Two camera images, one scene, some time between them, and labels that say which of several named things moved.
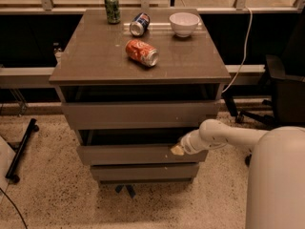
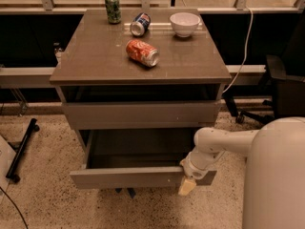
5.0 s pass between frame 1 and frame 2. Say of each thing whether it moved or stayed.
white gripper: moved
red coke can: stayed
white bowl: stayed
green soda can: stayed
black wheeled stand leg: stayed
